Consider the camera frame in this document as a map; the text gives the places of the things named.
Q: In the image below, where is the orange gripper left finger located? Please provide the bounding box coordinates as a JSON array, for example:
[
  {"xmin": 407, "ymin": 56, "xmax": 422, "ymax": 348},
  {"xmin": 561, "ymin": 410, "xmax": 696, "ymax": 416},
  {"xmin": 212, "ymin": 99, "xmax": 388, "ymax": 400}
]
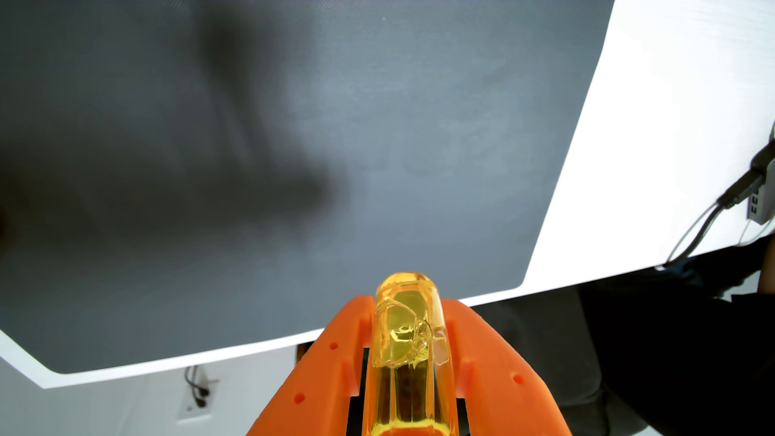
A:
[{"xmin": 247, "ymin": 296, "xmax": 377, "ymax": 436}]

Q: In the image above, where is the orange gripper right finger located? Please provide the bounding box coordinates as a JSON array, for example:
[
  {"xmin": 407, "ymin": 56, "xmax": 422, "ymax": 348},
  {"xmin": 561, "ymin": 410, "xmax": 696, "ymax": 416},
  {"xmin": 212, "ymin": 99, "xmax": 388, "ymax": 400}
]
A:
[{"xmin": 442, "ymin": 298, "xmax": 573, "ymax": 436}]

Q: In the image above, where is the yellow eyedrops bottle orange cap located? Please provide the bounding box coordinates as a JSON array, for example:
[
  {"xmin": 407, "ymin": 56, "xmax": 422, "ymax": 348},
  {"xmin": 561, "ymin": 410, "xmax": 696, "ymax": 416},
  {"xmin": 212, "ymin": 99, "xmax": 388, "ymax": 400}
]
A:
[{"xmin": 362, "ymin": 272, "xmax": 460, "ymax": 436}]

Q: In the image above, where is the black fabric bag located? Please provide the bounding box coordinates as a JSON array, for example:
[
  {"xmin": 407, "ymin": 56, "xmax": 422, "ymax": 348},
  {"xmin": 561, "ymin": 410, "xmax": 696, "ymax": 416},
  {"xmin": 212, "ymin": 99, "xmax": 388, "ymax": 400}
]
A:
[{"xmin": 472, "ymin": 287, "xmax": 649, "ymax": 436}]

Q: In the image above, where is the person in black clothing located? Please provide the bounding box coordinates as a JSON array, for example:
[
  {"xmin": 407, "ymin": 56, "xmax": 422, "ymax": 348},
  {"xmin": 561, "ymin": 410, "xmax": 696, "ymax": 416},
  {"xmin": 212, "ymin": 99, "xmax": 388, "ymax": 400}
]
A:
[{"xmin": 578, "ymin": 236, "xmax": 775, "ymax": 436}]

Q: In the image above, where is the grey textured mat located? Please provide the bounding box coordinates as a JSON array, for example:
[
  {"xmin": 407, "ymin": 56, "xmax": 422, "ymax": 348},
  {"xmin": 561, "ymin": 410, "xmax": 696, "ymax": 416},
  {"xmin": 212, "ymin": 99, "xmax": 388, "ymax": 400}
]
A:
[{"xmin": 0, "ymin": 0, "xmax": 615, "ymax": 374}]

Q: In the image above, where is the grey USB hub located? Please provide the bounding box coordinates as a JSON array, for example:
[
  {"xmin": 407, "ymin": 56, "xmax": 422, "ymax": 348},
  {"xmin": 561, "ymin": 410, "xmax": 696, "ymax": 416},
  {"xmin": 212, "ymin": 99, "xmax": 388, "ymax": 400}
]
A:
[{"xmin": 746, "ymin": 176, "xmax": 775, "ymax": 226}]

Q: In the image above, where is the black plug cable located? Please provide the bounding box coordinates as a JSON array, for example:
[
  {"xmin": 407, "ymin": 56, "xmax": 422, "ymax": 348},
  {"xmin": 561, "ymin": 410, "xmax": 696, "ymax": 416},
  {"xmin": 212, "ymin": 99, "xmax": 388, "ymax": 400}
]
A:
[{"xmin": 184, "ymin": 365, "xmax": 212, "ymax": 409}]

